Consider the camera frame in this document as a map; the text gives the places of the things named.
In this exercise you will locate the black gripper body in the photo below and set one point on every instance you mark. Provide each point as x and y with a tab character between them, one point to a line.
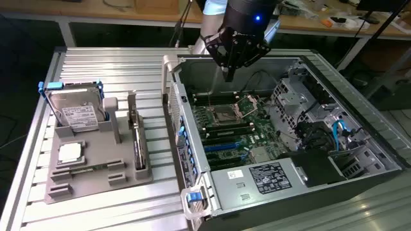
247	16

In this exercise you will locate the black RAM slot row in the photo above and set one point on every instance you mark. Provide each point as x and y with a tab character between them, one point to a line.
215	98
225	131

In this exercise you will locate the grey metal drive cage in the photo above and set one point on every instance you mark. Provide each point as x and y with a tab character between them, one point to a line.
289	101

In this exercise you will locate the metal socket cover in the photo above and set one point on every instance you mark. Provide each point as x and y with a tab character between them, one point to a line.
246	106

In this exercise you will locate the CPU socket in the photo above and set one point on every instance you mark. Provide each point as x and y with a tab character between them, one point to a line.
226	115

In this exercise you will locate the white and black gadget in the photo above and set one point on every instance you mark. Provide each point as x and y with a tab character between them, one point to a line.
349	22

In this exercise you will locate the green motherboard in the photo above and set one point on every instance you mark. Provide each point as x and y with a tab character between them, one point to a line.
266	134

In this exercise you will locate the black pole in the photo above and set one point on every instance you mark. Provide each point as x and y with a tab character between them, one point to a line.
388	22

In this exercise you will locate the blue expansion slot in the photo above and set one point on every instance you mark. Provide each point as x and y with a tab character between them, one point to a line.
222	146

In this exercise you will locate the black monitor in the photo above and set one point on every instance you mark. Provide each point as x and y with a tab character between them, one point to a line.
382	3

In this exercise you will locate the silver chipset heatsink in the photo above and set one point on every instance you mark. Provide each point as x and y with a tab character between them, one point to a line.
261	155

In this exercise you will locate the blue slot retainer strip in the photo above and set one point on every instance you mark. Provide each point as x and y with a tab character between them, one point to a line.
187	149

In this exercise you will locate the black equipment box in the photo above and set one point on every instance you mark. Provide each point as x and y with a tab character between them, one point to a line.
392	93

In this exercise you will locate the black expansion slot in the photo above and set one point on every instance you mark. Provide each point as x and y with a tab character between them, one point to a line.
225	160

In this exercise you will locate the silver hard disk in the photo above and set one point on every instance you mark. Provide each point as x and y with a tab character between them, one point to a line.
77	108

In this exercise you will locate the blue disk caddy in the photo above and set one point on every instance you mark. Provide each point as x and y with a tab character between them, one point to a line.
53	86

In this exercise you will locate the black plastic shroud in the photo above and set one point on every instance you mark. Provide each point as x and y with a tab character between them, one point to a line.
318	168

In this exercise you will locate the grey perforated disk bay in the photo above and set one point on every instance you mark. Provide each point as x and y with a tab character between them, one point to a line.
357	163

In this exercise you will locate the grey plastic parts rack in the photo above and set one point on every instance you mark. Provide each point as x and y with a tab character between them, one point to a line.
103	154

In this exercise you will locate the grey power supply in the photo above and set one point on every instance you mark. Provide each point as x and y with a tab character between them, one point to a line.
241	187

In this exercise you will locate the silver CPU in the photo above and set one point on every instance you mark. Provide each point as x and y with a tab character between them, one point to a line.
69	152

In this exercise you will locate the green RAM stick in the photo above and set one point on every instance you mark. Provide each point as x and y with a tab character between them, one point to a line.
90	168

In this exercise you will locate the blue case latch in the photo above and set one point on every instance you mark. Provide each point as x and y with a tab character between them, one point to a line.
194	197

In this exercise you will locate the black and grey PC case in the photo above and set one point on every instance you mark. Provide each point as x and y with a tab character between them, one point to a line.
353	192

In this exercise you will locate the wooden desk with grey frame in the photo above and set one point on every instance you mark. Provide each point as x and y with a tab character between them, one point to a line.
97	12

